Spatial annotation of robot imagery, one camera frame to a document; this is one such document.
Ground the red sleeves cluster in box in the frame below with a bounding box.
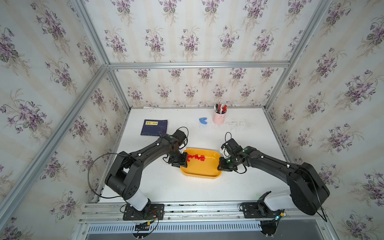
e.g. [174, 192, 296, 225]
[187, 154, 206, 162]

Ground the dark blue notebook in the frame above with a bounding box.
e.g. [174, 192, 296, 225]
[141, 120, 168, 136]

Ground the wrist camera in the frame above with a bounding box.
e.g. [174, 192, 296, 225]
[221, 138, 243, 155]
[172, 130, 188, 149]

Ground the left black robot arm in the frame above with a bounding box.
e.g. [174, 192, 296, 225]
[105, 130, 188, 212]

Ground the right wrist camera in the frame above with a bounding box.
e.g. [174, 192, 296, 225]
[221, 138, 243, 155]

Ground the aluminium front rail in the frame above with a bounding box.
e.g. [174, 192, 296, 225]
[71, 201, 332, 240]

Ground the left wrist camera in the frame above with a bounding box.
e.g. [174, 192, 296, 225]
[172, 130, 188, 149]

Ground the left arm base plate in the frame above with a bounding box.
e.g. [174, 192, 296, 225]
[123, 204, 165, 221]

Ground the pink pen cup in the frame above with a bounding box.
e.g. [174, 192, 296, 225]
[213, 104, 228, 125]

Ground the yellow plastic storage box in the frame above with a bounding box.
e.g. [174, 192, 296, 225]
[180, 148, 222, 179]

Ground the blue plastic clip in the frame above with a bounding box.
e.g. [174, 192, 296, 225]
[199, 118, 208, 125]

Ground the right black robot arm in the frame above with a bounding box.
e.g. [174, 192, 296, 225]
[218, 144, 330, 216]

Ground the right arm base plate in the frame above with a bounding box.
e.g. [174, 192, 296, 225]
[239, 202, 285, 219]

